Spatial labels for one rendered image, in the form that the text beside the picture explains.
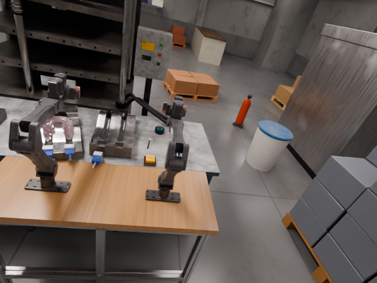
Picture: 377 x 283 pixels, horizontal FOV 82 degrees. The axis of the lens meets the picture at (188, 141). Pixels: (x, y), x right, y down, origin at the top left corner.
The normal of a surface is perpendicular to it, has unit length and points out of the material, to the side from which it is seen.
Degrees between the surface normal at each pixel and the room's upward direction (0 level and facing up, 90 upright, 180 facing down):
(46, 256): 0
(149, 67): 90
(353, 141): 90
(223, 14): 90
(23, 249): 0
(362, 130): 90
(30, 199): 0
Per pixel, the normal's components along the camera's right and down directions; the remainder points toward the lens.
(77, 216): 0.22, -0.82
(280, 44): 0.09, 0.56
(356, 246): -0.96, -0.10
